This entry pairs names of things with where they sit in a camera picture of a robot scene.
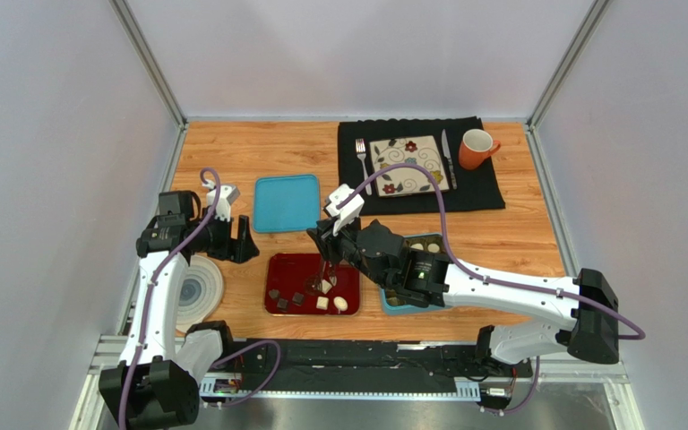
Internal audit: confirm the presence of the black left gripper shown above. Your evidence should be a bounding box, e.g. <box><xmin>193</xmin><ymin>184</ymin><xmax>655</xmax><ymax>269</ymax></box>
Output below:
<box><xmin>187</xmin><ymin>209</ymin><xmax>259</xmax><ymax>264</ymax></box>

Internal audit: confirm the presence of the white egg-shaped chocolate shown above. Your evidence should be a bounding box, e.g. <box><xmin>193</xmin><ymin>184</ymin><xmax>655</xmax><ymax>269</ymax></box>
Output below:
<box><xmin>333</xmin><ymin>297</ymin><xmax>348</xmax><ymax>312</ymax></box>

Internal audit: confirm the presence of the white rectangular chocolate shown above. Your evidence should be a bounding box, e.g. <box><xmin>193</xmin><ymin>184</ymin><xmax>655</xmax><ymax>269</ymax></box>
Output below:
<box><xmin>319</xmin><ymin>279</ymin><xmax>332</xmax><ymax>295</ymax></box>

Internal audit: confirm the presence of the dark striped square chocolate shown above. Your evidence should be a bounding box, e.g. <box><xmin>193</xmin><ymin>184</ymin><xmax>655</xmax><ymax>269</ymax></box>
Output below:
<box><xmin>292</xmin><ymin>292</ymin><xmax>305</xmax><ymax>305</ymax></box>

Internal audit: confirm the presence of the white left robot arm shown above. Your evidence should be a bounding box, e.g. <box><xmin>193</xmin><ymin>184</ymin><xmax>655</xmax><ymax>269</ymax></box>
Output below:
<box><xmin>99</xmin><ymin>185</ymin><xmax>259</xmax><ymax>429</ymax></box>

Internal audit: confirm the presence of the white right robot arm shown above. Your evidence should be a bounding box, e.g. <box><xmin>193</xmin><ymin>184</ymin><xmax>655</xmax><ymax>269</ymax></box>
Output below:
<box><xmin>306</xmin><ymin>219</ymin><xmax>620</xmax><ymax>365</ymax></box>

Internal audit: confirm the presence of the blue chocolate tin box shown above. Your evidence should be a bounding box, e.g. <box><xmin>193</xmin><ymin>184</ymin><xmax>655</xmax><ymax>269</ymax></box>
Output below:
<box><xmin>379</xmin><ymin>233</ymin><xmax>445</xmax><ymax>316</ymax></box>

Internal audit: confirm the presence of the white square chocolate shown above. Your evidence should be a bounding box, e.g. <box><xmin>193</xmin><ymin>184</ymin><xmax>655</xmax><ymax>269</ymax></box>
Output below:
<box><xmin>315</xmin><ymin>297</ymin><xmax>329</xmax><ymax>311</ymax></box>

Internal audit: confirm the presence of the red chocolate tray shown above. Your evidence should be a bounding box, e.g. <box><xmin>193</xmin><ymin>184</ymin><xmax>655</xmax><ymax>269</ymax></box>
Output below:
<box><xmin>263</xmin><ymin>254</ymin><xmax>362</xmax><ymax>316</ymax></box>

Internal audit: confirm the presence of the white round plate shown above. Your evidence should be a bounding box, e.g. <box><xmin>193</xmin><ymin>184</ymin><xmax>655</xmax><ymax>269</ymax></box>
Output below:
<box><xmin>176</xmin><ymin>255</ymin><xmax>225</xmax><ymax>332</ymax></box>

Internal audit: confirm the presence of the black cloth placemat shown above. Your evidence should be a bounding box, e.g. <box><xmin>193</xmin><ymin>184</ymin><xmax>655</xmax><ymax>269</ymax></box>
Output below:
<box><xmin>338</xmin><ymin>116</ymin><xmax>505</xmax><ymax>216</ymax></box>

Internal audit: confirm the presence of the blue tin lid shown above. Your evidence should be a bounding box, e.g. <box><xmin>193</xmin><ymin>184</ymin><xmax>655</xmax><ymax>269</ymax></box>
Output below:
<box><xmin>253</xmin><ymin>174</ymin><xmax>321</xmax><ymax>234</ymax></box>

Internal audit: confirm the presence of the floral square plate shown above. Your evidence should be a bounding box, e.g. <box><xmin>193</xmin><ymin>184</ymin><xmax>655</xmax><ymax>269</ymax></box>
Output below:
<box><xmin>369</xmin><ymin>135</ymin><xmax>451</xmax><ymax>198</ymax></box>

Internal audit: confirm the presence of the silver table knife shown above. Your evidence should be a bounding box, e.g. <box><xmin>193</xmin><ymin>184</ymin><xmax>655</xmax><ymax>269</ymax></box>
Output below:
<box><xmin>441</xmin><ymin>129</ymin><xmax>458</xmax><ymax>190</ymax></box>

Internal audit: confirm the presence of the orange mug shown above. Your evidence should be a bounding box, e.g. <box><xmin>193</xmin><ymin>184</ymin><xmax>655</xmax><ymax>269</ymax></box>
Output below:
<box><xmin>459</xmin><ymin>129</ymin><xmax>501</xmax><ymax>170</ymax></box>

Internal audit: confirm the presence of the silver fork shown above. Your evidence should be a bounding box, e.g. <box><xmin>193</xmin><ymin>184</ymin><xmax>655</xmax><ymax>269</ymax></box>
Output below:
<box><xmin>355</xmin><ymin>138</ymin><xmax>369</xmax><ymax>180</ymax></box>

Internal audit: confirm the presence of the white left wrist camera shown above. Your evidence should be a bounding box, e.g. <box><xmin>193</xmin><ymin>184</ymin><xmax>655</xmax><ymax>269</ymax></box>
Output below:
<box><xmin>204</xmin><ymin>182</ymin><xmax>240</xmax><ymax>221</ymax></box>

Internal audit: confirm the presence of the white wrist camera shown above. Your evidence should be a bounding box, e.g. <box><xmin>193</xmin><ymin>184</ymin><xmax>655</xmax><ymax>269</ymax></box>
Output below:
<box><xmin>323</xmin><ymin>184</ymin><xmax>365</xmax><ymax>236</ymax></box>
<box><xmin>204</xmin><ymin>182</ymin><xmax>240</xmax><ymax>221</ymax></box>

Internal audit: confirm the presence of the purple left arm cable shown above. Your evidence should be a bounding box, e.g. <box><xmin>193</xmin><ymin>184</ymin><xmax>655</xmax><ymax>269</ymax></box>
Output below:
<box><xmin>116</xmin><ymin>168</ymin><xmax>282</xmax><ymax>430</ymax></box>

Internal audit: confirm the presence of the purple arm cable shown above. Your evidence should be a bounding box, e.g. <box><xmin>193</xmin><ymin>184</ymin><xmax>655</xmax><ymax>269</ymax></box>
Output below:
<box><xmin>334</xmin><ymin>162</ymin><xmax>646</xmax><ymax>416</ymax></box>
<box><xmin>116</xmin><ymin>168</ymin><xmax>282</xmax><ymax>430</ymax></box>

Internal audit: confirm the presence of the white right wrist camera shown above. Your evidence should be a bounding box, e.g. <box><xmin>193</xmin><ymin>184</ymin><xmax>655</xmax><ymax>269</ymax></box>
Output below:
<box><xmin>323</xmin><ymin>184</ymin><xmax>365</xmax><ymax>236</ymax></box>

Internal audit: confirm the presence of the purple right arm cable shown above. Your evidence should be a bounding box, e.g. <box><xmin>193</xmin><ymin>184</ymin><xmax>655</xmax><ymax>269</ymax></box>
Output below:
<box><xmin>334</xmin><ymin>162</ymin><xmax>646</xmax><ymax>416</ymax></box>

